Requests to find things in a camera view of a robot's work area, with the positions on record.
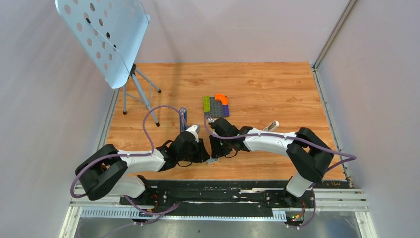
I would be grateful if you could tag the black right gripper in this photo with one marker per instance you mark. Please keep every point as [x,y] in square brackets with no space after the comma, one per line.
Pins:
[216,151]

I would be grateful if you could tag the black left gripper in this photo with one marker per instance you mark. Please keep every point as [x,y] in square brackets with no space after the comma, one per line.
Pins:
[201,154]

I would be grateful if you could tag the grey staple tray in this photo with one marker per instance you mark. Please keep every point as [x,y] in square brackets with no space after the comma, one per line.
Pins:
[212,160]

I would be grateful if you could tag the blue black stapler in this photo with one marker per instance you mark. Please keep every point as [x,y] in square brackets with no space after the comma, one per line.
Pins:
[183,119]

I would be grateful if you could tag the white stapler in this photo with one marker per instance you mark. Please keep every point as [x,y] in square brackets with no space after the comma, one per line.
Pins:
[274,125]

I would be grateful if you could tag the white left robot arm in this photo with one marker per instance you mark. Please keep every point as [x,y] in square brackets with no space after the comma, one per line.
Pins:
[108,171]

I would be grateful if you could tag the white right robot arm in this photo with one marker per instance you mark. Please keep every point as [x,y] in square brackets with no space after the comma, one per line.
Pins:
[307,152]

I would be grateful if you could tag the blue building brick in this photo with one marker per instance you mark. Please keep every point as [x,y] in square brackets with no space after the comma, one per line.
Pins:
[225,111]

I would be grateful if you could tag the grey building baseplate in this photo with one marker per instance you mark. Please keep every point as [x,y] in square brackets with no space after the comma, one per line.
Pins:
[215,109]

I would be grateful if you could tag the orange curved brick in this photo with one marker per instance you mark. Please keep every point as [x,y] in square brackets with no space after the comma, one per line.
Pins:
[222,99]

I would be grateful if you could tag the green building brick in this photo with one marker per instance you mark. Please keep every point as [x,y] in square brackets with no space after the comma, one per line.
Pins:
[206,104]

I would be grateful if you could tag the light blue music stand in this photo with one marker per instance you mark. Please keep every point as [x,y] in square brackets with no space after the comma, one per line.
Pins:
[111,33]

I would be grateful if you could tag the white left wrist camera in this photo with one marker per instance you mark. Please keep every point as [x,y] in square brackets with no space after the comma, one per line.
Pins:
[194,130]

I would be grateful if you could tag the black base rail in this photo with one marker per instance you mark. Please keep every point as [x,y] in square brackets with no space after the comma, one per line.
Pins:
[225,201]

